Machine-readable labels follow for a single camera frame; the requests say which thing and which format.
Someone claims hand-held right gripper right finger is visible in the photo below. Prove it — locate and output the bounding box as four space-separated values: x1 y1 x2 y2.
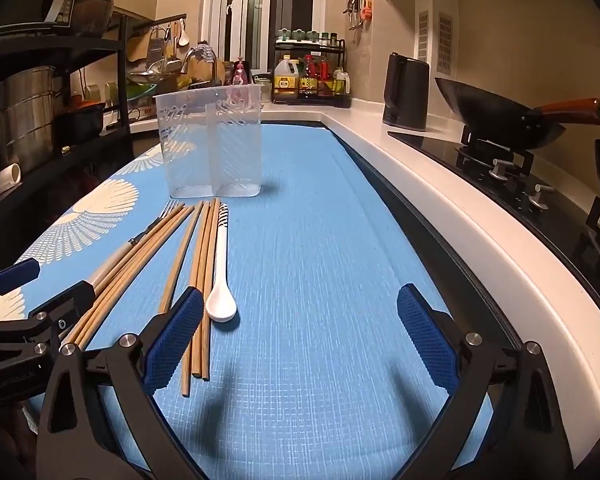
396 283 577 480

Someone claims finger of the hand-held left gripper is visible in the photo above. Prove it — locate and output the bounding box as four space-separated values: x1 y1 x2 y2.
0 281 101 359
0 257 42 302

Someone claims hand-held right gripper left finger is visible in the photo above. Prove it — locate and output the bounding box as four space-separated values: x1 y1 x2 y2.
34 286 205 480

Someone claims white ceramic spoon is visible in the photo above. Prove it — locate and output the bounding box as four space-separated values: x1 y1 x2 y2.
204 203 239 322

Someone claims white-handled metal fork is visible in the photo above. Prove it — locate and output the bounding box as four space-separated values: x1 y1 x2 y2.
86 199 181 289

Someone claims wooden chopstick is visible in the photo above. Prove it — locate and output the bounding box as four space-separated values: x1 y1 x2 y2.
70 206 191 351
75 207 196 352
202 198 223 381
159 203 204 313
181 201 212 398
192 199 217 379
65 205 187 351
60 205 183 350

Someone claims clear plastic utensil holder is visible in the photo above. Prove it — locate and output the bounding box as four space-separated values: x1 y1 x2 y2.
155 84 264 199

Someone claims white plastic pipe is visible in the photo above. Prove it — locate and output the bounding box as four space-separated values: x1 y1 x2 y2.
0 162 22 203

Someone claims blue patterned table mat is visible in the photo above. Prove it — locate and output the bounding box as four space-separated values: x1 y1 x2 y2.
0 122 497 480

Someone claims stainless steel pot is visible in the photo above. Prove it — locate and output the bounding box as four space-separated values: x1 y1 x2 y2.
0 65 64 173

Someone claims black wok support grate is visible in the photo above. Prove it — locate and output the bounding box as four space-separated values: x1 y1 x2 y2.
455 127 536 173

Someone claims black glass gas cooktop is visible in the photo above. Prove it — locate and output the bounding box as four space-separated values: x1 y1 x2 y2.
387 130 600 313

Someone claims green bowl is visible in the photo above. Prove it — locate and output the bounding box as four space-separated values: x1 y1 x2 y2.
107 80 156 103

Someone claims black dish rack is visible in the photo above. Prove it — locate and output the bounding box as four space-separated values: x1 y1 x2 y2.
0 10 187 171

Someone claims black electric kettle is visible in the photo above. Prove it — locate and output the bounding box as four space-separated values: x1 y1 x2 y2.
382 52 430 132

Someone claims dark bowl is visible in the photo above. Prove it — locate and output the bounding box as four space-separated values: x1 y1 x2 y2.
72 0 116 37

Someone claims black spice rack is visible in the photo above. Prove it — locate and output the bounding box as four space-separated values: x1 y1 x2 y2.
272 42 354 107

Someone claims large cooking oil bottle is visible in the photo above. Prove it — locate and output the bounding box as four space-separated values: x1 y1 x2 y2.
272 57 301 99

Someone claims metal kitchen faucet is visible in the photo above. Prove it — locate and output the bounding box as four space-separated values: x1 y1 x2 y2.
180 46 219 87

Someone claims dark sauce bottle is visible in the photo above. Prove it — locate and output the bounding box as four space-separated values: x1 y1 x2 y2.
299 55 321 99

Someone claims row of spice jars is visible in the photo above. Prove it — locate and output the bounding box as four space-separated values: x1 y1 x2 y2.
275 29 340 47

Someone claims window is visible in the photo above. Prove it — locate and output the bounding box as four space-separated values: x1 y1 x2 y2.
200 0 327 72

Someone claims black wok with wooden handle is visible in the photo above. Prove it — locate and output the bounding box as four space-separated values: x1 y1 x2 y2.
434 76 600 154

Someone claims wall vent grille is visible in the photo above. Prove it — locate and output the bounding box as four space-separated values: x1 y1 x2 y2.
417 10 429 61
437 11 454 72

